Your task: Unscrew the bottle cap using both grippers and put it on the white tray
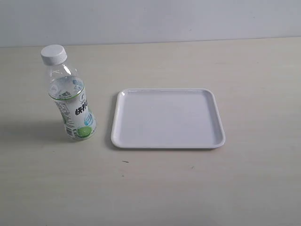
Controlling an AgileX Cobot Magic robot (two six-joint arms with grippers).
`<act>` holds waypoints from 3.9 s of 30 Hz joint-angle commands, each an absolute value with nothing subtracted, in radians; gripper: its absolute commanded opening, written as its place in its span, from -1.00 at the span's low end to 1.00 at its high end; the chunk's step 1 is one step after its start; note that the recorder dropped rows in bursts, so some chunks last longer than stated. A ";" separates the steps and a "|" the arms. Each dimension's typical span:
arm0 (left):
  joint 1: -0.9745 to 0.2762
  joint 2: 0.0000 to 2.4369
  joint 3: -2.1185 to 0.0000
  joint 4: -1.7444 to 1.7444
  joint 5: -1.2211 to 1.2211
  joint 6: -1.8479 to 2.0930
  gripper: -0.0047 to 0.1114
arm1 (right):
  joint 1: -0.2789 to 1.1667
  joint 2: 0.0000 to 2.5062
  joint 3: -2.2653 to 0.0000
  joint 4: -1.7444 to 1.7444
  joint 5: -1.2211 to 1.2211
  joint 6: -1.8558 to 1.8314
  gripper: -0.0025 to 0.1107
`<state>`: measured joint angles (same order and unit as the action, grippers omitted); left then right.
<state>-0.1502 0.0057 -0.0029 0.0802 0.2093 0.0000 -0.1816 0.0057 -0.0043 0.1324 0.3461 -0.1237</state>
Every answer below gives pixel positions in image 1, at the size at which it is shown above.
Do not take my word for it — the clear plastic drink bottle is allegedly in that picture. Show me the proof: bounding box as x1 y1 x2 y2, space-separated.
47 61 97 140

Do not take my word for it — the white bottle cap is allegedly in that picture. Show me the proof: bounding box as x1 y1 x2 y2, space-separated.
40 44 67 66

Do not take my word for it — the white rectangular plastic tray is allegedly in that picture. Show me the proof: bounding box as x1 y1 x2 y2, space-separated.
111 88 226 149

